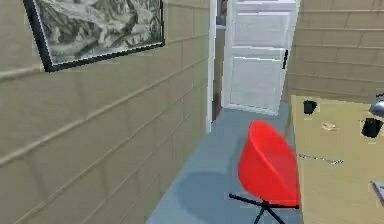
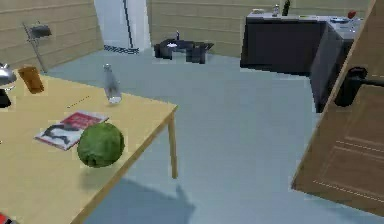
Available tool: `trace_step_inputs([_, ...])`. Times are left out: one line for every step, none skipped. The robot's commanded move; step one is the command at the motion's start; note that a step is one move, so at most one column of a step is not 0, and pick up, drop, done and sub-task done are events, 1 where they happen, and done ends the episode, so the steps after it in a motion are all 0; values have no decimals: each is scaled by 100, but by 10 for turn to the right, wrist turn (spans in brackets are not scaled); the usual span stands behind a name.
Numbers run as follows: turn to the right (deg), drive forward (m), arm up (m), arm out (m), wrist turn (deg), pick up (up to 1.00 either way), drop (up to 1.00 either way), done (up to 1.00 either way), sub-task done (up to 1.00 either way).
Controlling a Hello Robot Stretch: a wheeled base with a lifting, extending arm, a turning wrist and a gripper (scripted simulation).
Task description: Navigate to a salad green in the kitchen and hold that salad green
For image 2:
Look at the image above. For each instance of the red and white magazine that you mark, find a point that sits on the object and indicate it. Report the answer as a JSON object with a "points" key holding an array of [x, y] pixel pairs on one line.
{"points": [[68, 129]]}

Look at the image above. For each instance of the brown rectangular block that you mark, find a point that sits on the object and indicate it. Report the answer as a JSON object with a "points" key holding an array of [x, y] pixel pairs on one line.
{"points": [[31, 80]]}

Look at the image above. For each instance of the white fridge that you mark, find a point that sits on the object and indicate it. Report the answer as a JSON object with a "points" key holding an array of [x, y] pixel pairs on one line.
{"points": [[118, 23]]}

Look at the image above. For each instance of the green lettuce head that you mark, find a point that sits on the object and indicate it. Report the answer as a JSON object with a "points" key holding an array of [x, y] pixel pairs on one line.
{"points": [[100, 144]]}

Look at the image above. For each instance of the brown wooden room door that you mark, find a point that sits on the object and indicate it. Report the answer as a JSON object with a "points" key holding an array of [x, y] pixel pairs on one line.
{"points": [[353, 133]]}

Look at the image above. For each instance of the thin dark pencil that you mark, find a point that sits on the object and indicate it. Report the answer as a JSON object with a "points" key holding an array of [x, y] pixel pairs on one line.
{"points": [[78, 102]]}

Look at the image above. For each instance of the red tomato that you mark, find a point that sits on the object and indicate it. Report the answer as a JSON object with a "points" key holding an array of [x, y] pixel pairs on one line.
{"points": [[351, 14]]}

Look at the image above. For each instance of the light wooden table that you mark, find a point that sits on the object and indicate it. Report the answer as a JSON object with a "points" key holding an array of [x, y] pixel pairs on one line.
{"points": [[40, 180]]}

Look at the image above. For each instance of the dark green bottle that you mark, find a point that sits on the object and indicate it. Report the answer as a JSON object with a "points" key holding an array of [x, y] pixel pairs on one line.
{"points": [[286, 8]]}

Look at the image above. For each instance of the silver and black kettle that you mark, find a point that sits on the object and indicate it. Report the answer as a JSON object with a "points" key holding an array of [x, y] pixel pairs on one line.
{"points": [[4, 83]]}

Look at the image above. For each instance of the black low table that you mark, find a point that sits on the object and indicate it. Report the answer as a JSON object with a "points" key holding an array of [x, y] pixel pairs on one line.
{"points": [[185, 49]]}

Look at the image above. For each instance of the white bowl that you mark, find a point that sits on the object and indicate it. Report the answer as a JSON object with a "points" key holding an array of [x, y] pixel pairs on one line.
{"points": [[257, 11]]}

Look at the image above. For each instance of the dark kitchen counter cabinet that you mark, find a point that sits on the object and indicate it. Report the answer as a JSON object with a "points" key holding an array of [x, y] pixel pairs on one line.
{"points": [[283, 45]]}

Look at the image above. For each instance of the blue plate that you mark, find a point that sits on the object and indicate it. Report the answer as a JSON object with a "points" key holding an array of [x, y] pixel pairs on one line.
{"points": [[339, 20]]}

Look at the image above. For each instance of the red object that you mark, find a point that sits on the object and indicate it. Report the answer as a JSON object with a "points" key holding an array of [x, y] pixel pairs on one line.
{"points": [[4, 218]]}

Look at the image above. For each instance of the silver shaker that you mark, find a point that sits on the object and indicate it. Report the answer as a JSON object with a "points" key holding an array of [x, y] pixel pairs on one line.
{"points": [[275, 10]]}

